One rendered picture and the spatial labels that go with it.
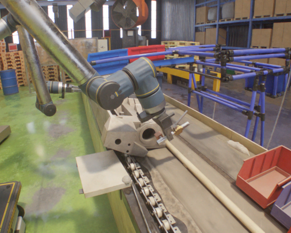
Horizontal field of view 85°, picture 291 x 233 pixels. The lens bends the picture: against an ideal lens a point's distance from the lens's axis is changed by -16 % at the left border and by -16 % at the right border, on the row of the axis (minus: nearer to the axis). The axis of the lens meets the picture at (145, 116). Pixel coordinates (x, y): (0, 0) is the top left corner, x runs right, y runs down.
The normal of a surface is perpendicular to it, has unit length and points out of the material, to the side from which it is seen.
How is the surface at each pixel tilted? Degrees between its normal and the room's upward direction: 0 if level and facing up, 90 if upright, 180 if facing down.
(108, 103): 90
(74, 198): 0
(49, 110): 90
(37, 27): 100
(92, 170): 0
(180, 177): 0
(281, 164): 88
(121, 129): 38
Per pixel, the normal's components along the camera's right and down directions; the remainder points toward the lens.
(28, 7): 0.64, 0.18
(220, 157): 0.00, -0.93
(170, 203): -0.30, -0.86
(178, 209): -0.60, -0.55
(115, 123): 0.34, -0.55
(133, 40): 0.36, 0.33
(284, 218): -0.93, 0.20
